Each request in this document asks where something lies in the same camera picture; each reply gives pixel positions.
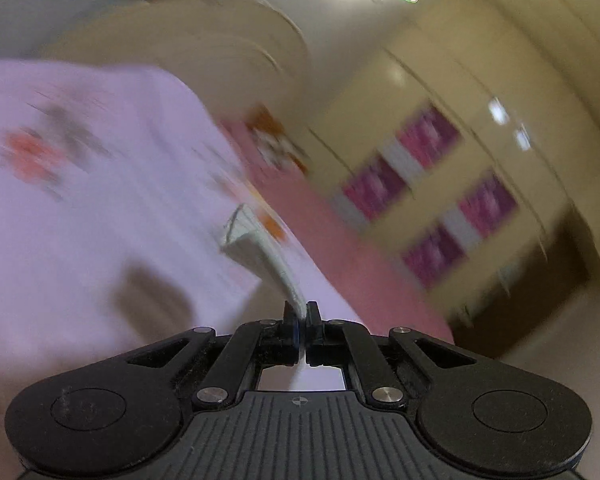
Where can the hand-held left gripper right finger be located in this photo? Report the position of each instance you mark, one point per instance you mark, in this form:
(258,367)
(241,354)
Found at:
(309,335)

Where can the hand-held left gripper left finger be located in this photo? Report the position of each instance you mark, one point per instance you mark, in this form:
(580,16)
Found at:
(294,336)

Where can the white knit sock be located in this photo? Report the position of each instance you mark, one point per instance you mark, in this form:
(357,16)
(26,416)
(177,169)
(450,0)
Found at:
(260,250)

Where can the pink checked bedsheet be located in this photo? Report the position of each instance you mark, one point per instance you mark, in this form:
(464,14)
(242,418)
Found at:
(350,260)

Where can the orange and white folded quilt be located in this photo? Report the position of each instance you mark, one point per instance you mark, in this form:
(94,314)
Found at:
(275,142)

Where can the dark wooden door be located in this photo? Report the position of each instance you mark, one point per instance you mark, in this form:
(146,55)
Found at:
(530,300)

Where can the lavender floral blanket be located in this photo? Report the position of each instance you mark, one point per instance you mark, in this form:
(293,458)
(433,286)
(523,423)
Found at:
(95,200)

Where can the cream wardrobe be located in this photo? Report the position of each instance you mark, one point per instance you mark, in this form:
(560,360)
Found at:
(460,125)

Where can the cream curved headboard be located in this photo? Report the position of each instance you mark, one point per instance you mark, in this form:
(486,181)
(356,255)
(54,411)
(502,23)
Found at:
(205,35)

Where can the purple wall poster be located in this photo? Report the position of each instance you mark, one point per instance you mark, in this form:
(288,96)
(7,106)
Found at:
(435,255)
(375,187)
(487,205)
(429,136)

